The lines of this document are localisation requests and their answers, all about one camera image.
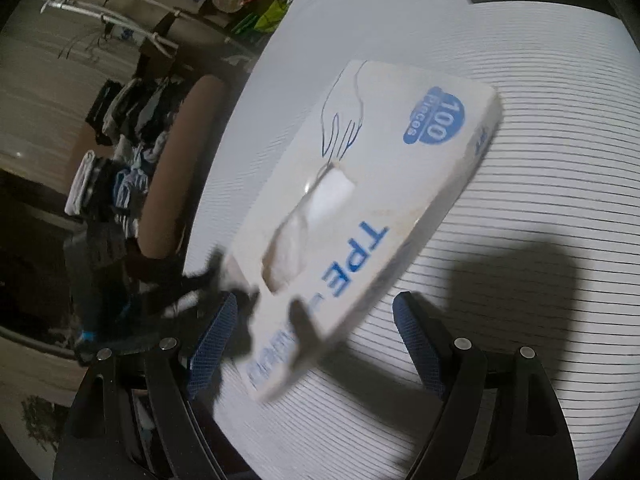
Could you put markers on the white glove box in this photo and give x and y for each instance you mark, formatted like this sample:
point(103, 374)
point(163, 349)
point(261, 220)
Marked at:
point(400, 185)

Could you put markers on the white striped table cover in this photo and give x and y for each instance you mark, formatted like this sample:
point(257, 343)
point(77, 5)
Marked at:
point(540, 160)

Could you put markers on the white drying rack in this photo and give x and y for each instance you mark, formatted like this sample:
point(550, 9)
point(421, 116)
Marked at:
point(100, 7)

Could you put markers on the pile of folded clothes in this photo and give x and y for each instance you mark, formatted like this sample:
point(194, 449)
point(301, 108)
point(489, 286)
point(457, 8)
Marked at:
point(125, 125)

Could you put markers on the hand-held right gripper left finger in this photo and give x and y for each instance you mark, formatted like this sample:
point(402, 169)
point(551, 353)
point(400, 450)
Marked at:
point(212, 345)

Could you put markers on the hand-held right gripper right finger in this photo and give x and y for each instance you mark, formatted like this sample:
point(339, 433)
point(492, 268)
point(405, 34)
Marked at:
point(417, 340)

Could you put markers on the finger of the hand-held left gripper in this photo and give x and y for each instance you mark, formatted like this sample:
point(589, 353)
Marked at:
point(215, 285)
point(306, 327)

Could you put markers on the green bag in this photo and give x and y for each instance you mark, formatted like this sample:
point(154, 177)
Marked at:
point(265, 17)

